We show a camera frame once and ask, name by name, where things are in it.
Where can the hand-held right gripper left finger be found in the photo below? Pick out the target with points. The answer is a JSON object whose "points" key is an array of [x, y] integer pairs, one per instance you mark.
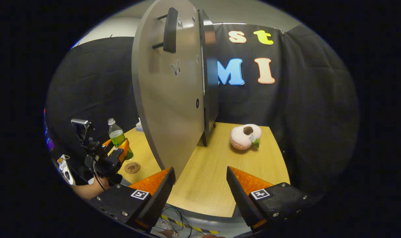
{"points": [[162, 198]]}

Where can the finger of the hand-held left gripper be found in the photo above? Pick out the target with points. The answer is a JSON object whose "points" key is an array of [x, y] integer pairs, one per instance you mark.
{"points": [[106, 144], [123, 151]]}

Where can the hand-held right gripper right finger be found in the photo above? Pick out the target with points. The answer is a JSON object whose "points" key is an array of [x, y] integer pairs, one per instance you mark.
{"points": [[240, 198]]}

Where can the clear plastic bottle green label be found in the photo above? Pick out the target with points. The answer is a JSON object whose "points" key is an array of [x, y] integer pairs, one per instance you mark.
{"points": [[116, 136]]}

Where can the round brown coaster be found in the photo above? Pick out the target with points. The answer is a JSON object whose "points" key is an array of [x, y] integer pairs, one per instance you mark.
{"points": [[132, 167]]}

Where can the grey cabinet door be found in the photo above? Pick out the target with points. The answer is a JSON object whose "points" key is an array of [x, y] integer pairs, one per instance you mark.
{"points": [[167, 109]]}

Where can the pink and blue tissue pack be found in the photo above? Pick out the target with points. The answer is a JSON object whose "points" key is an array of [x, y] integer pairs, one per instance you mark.
{"points": [[139, 127]]}

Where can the white and yellow device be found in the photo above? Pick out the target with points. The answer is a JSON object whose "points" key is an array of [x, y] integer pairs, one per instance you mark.
{"points": [[65, 170]]}

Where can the yellow black floor tape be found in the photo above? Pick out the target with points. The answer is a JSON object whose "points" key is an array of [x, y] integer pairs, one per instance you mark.
{"points": [[194, 228]]}

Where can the glowing blue screen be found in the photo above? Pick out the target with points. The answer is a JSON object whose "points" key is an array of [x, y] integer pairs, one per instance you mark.
{"points": [[48, 140]]}

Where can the pink plush donut toy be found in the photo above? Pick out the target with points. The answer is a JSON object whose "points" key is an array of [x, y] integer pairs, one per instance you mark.
{"points": [[240, 138]]}

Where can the black backdrop cloth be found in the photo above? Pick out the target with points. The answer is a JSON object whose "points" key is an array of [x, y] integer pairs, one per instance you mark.
{"points": [[303, 109]]}

